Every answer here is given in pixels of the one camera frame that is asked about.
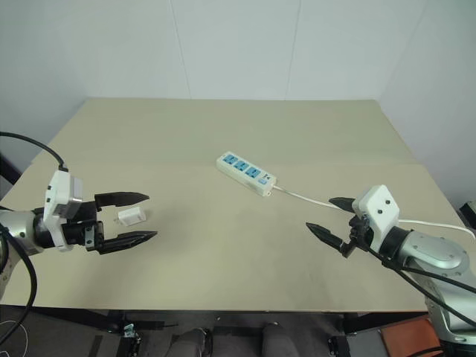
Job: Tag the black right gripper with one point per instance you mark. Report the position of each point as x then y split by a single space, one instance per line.
357 232

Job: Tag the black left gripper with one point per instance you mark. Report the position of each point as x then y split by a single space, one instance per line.
80 227

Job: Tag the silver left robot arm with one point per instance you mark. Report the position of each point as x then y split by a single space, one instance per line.
18 227

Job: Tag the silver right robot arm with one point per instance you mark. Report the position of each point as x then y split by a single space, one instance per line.
439 253

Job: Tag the white plug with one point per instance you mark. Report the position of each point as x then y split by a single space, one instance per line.
131 217

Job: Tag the white power strip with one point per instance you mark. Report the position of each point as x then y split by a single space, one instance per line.
245 173

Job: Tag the orange-brown pad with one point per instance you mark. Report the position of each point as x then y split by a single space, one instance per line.
409 336

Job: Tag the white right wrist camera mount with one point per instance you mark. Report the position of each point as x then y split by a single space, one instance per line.
379 208

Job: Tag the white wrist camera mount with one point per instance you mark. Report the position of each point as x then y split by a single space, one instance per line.
57 193
379 208

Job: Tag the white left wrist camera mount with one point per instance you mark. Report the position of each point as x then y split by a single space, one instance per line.
57 193

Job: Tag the black object at wall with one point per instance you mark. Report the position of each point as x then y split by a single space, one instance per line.
469 213

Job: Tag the black table frame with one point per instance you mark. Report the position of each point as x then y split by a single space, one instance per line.
223 316

